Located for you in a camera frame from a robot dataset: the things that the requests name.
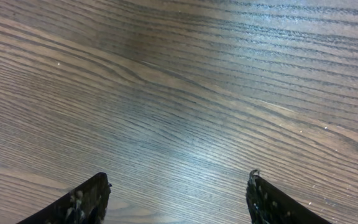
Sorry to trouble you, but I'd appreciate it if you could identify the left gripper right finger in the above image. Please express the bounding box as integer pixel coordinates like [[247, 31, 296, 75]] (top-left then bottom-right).
[[246, 169, 331, 224]]

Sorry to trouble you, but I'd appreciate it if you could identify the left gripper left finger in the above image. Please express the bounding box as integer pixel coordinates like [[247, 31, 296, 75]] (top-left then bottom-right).
[[18, 172, 111, 224]]

